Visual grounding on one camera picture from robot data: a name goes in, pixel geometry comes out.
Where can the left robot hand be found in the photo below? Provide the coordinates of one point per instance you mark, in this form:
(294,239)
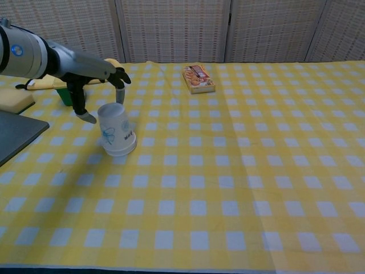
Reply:
(82,67)

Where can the white paper cup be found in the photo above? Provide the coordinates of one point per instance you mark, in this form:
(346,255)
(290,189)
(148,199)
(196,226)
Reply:
(117,125)
(121,153)

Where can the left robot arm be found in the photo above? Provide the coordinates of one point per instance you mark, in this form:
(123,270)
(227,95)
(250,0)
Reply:
(22,52)

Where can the green container with yellow lid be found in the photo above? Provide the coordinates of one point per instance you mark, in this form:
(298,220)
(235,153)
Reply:
(65,98)

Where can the yellow cloth with black trim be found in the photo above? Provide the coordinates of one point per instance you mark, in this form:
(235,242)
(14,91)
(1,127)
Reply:
(42,84)

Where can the woven folding screen panel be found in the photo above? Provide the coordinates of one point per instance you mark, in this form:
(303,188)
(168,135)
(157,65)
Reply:
(80,23)
(174,28)
(271,28)
(345,34)

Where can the yellow sponge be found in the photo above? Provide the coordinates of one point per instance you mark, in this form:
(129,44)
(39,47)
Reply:
(14,100)

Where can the grey laptop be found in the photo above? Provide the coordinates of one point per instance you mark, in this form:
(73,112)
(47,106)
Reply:
(17,134)

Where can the orange snack box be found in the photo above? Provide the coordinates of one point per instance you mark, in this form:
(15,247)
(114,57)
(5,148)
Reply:
(198,78)

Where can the yellow white checkered tablecloth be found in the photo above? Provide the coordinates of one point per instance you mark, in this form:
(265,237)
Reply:
(313,171)
(171,194)

